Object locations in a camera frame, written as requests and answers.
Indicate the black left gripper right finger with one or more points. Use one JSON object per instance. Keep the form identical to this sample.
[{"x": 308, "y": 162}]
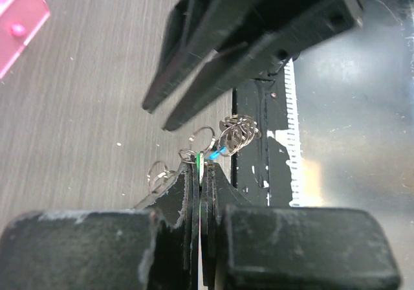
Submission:
[{"x": 260, "y": 247}]

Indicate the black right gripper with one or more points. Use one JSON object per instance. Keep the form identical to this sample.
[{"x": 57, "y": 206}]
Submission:
[{"x": 249, "y": 36}]

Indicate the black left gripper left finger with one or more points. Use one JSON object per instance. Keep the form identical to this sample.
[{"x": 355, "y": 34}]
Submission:
[{"x": 149, "y": 247}]

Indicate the blue key holder handle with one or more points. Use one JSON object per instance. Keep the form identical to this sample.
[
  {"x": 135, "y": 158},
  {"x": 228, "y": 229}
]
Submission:
[{"x": 217, "y": 153}]

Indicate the green key tag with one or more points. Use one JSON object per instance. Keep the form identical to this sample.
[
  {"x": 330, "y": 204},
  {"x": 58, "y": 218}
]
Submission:
[{"x": 200, "y": 169}]

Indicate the pink open drawer box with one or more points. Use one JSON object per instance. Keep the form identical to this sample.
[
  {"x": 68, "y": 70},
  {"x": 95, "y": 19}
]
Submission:
[{"x": 20, "y": 22}]

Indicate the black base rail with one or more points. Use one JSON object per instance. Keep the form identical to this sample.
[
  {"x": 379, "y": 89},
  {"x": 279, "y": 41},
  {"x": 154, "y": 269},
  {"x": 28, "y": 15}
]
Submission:
[{"x": 260, "y": 170}]

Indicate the white slotted cable duct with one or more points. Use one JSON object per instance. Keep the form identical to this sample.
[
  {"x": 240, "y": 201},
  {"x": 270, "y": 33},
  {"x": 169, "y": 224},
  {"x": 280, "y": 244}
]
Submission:
[{"x": 293, "y": 136}]

